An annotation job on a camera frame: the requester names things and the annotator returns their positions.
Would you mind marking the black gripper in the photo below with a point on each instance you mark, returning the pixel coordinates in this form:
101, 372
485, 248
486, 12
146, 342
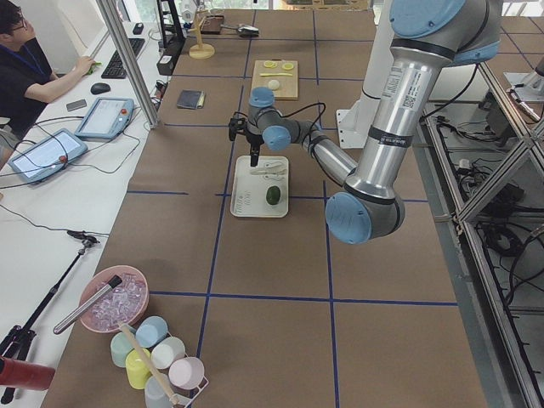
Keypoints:
254, 141

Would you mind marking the white ceramic spoon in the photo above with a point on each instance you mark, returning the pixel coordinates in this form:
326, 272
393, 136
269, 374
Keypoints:
270, 169

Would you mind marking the white steamed bun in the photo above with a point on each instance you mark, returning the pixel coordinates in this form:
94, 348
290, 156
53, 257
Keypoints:
273, 84

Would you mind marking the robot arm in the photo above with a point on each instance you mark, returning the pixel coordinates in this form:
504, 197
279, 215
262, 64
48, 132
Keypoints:
428, 36

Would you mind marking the pink bowl with ice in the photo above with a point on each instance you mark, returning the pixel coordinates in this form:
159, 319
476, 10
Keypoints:
126, 303

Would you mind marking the white bear tray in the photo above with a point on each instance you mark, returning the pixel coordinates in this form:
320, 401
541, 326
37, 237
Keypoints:
249, 191

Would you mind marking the green avocado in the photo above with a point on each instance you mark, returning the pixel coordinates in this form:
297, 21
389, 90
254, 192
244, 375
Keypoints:
273, 195

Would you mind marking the grey folded cloth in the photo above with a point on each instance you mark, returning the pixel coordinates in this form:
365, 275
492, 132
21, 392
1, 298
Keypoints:
191, 99

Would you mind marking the yellow plastic knife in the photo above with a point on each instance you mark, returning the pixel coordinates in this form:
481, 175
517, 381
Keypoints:
275, 74

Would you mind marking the wooden cutting board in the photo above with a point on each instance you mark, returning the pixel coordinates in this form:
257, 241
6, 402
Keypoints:
288, 85

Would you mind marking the wooden mug tree stand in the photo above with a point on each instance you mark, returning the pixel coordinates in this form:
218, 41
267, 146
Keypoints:
201, 50

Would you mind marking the metal scoop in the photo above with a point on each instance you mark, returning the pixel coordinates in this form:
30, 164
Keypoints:
242, 30

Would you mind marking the black box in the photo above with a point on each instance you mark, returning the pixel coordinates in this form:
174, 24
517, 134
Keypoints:
169, 58

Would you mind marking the blue teach pendant far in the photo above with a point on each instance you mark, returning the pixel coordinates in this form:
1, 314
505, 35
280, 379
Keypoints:
106, 118

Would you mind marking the blue teach pendant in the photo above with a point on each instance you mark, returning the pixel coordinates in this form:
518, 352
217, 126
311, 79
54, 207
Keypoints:
48, 157
106, 118

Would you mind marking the black computer mouse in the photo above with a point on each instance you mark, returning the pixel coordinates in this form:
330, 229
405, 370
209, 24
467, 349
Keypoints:
100, 88

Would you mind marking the metal cylinder tool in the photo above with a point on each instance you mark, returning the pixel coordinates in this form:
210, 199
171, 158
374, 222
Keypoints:
81, 310

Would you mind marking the grey smartphone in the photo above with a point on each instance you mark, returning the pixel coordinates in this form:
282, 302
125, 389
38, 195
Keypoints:
76, 105

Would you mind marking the blue cup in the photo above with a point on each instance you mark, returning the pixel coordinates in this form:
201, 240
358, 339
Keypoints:
151, 331

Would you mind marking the blue teach pendant near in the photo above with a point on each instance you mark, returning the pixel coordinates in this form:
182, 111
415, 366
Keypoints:
48, 157

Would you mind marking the white cup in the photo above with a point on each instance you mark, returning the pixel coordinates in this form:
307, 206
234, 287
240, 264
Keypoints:
167, 351

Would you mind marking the pink cup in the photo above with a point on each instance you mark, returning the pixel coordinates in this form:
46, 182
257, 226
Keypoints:
186, 373

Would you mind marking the green cup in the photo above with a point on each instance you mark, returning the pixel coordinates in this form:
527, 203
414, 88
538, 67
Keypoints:
120, 348

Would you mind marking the seated person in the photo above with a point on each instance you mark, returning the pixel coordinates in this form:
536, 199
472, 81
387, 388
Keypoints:
28, 82

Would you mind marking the yellow cup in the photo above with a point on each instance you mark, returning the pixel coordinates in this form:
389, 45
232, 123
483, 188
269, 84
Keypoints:
137, 371

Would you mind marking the grey cup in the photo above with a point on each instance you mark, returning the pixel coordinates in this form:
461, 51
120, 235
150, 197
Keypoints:
154, 395

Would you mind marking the red bottle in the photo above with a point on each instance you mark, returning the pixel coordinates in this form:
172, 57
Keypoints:
26, 375

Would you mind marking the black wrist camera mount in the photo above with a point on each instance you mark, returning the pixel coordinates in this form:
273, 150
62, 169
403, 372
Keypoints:
237, 126

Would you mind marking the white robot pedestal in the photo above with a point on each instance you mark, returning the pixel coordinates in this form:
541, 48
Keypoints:
353, 124

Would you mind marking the aluminium frame post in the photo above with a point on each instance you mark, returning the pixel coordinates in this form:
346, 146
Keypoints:
116, 29

